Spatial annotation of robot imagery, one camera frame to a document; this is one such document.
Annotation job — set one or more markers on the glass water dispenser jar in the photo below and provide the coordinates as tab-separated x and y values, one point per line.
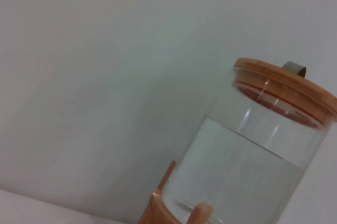
237	168

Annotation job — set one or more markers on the wooden dispenser stand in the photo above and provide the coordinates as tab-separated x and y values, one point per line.
155	208

